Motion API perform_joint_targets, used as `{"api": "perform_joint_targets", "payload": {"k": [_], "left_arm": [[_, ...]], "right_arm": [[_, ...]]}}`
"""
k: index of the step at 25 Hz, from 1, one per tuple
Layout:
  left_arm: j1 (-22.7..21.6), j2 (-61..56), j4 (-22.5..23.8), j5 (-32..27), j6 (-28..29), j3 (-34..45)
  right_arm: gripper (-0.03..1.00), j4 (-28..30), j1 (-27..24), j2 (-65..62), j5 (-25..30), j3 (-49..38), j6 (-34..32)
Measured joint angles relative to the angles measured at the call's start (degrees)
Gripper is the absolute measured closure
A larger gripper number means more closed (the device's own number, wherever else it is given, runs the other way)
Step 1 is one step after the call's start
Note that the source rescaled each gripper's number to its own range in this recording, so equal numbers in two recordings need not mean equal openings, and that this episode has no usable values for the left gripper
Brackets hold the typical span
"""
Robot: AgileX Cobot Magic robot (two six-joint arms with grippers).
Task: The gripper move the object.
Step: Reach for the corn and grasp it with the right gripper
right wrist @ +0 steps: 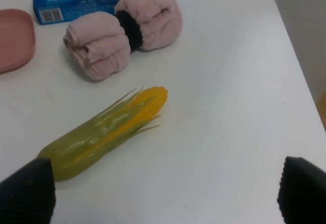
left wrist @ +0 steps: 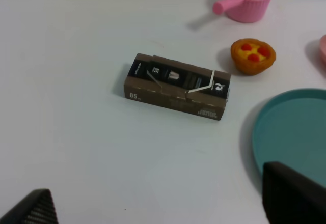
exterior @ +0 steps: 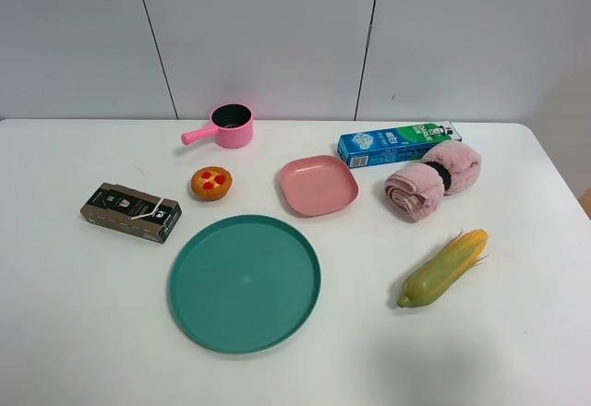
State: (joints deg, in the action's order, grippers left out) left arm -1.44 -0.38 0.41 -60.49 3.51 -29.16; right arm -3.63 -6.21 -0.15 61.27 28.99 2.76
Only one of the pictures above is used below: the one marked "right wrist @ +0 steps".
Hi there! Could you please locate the rolled pink towel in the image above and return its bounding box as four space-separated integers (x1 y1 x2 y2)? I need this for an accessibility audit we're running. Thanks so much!
63 0 183 81

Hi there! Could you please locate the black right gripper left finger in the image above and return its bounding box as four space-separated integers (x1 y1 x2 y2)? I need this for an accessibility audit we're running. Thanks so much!
1 158 56 223

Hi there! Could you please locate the toy corn cob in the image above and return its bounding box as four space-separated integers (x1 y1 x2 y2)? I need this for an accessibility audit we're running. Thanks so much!
37 87 168 181

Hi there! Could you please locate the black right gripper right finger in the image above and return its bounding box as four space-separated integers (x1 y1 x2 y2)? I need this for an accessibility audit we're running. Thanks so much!
277 156 325 224

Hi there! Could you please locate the pink square plate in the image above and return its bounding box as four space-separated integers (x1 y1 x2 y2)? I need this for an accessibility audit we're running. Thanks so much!
1 9 36 73

